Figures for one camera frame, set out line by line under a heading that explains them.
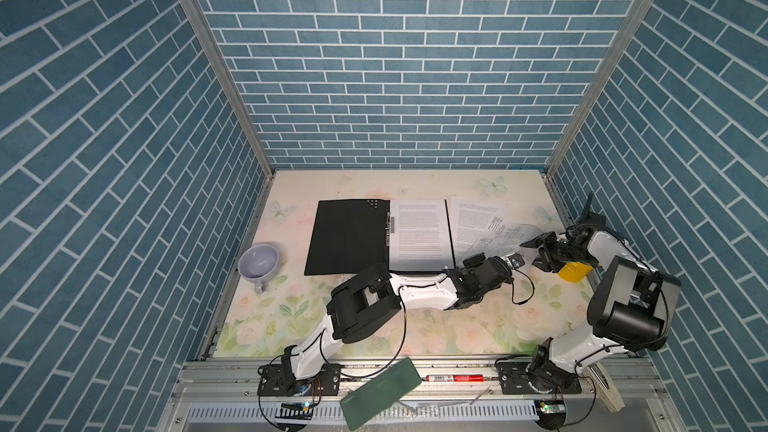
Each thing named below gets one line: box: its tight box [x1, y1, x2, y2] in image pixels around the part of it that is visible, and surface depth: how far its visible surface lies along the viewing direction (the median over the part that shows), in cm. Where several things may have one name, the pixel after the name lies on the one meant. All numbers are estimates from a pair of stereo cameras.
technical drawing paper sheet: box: [469, 215, 544, 267], surface depth 103 cm
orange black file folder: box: [304, 198, 456, 276], surface depth 107 cm
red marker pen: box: [425, 374, 485, 382], surface depth 75 cm
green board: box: [340, 357, 422, 431], surface depth 72 cm
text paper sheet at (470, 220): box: [450, 198, 500, 265], surface depth 107 cm
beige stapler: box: [582, 362, 626, 413], surface depth 72 cm
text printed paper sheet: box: [389, 199, 455, 271], surface depth 104 cm
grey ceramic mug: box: [238, 243, 279, 294], surface depth 91 cm
